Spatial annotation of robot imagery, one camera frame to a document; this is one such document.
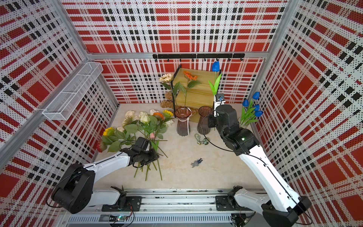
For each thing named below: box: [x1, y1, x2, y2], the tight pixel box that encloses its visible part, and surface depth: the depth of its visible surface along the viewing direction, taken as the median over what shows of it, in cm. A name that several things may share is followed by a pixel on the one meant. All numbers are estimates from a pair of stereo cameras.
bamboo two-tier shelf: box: [170, 64, 222, 123], surface depth 87 cm
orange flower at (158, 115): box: [152, 112, 165, 121], surface depth 108 cm
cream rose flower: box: [159, 73, 174, 91], surface depth 80 cm
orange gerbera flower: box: [172, 70, 202, 109], surface depth 85 cm
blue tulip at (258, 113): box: [254, 110, 264, 118], surface depth 79 cm
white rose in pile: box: [138, 111, 151, 124], surface depth 107 cm
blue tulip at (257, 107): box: [254, 104, 261, 112], surface depth 80 cm
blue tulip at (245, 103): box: [242, 99, 250, 113], surface depth 83 cm
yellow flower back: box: [162, 109, 174, 119], surface depth 107 cm
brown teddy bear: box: [160, 91, 174, 109], surface depth 114 cm
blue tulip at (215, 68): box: [207, 61, 223, 97], surface depth 59 cm
